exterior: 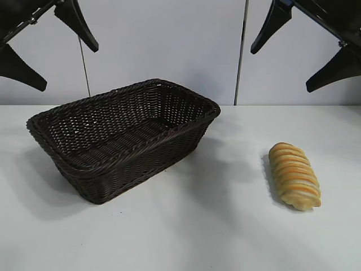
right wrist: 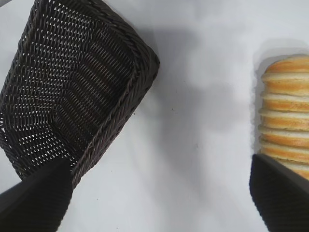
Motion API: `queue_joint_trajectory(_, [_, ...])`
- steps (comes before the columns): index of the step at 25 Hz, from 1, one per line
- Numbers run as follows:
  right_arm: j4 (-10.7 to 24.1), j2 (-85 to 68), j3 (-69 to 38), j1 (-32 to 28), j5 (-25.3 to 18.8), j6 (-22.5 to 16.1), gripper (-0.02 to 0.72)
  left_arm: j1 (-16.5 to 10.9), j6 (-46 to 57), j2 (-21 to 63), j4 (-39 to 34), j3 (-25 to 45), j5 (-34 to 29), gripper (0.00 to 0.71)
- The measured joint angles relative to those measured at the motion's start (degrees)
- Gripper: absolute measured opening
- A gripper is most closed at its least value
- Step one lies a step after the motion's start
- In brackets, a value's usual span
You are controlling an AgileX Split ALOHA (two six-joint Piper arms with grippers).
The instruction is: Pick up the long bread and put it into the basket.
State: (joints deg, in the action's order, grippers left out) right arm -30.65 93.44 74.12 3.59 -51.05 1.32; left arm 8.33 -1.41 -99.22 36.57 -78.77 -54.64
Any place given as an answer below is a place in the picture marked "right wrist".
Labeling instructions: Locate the long spiral bread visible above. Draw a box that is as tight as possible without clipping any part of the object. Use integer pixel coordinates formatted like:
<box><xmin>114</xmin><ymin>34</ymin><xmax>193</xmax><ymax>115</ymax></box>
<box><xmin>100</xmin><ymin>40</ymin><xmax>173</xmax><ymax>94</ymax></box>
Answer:
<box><xmin>258</xmin><ymin>55</ymin><xmax>309</xmax><ymax>181</ymax></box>

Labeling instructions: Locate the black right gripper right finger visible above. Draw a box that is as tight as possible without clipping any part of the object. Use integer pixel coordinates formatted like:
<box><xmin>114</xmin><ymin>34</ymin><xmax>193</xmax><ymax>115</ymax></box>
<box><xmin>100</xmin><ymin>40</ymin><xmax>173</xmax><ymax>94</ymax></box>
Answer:
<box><xmin>249</xmin><ymin>154</ymin><xmax>309</xmax><ymax>232</ymax></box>

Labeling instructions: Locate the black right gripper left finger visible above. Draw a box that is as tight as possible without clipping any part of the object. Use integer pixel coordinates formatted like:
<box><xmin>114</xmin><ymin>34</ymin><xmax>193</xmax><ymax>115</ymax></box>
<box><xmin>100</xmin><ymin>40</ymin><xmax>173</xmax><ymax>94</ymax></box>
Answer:
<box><xmin>0</xmin><ymin>159</ymin><xmax>74</xmax><ymax>232</ymax></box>

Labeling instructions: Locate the dark brown wicker basket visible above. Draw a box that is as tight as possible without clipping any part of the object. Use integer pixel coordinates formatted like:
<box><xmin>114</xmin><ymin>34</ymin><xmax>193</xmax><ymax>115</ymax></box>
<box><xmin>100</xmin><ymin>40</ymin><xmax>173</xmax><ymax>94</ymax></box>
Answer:
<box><xmin>0</xmin><ymin>0</ymin><xmax>161</xmax><ymax>191</ymax></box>

